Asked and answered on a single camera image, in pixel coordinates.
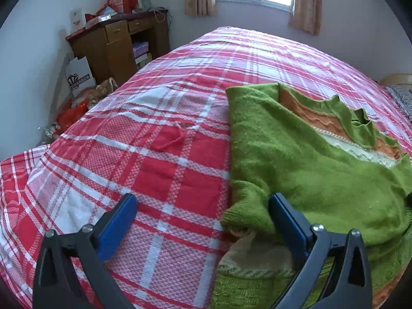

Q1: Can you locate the brown wooden desk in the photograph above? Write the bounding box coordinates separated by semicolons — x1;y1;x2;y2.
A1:
66;7;170;86

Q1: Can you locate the yellow patterned bag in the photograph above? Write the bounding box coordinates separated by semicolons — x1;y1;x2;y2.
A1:
85;78;119;109

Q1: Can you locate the red plastic bag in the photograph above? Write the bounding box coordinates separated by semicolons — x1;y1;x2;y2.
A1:
55;98;89;135

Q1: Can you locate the green striped knit sweater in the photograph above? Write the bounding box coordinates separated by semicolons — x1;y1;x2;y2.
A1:
211;83;411;308

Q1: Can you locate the red box on desk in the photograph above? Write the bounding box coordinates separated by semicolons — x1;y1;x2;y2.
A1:
108;0;138;13

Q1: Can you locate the right beige curtain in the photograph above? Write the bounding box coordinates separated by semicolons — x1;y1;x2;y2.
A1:
289;0;323;36

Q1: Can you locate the red plaid bed sheet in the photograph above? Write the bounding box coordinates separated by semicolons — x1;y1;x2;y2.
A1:
1;27;411;308

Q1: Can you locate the white card on desk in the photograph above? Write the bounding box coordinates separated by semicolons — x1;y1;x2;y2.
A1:
69;8;86;32

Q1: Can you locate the patterned grey pillow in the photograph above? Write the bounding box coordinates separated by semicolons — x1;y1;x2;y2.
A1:
386;84;412;121

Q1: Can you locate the white paper shopping bag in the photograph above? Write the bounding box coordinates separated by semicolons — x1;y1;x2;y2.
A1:
65;57;96;96

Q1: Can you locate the cream wooden headboard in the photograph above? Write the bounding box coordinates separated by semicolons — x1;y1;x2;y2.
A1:
379;73;412;87

